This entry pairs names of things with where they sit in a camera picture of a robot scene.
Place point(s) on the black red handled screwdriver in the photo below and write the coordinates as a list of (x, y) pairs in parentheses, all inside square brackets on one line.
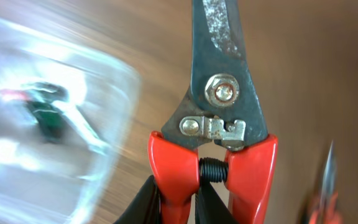
[(12, 94)]

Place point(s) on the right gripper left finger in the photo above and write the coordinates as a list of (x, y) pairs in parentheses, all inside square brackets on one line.
[(145, 206)]

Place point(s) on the red handled snips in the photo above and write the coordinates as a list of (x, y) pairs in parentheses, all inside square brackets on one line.
[(218, 133)]

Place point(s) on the silver combination wrench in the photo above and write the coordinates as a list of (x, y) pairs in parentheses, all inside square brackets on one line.
[(59, 97)]

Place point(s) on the clear plastic container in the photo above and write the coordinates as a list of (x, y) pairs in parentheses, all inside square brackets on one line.
[(42, 182)]

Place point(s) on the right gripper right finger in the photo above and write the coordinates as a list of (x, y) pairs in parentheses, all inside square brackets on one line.
[(209, 208)]

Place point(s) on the orange black needle-nose pliers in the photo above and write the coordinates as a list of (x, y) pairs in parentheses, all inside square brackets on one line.
[(321, 204)]

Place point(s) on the green handled screwdriver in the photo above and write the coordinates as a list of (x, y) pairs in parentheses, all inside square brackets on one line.
[(51, 124)]

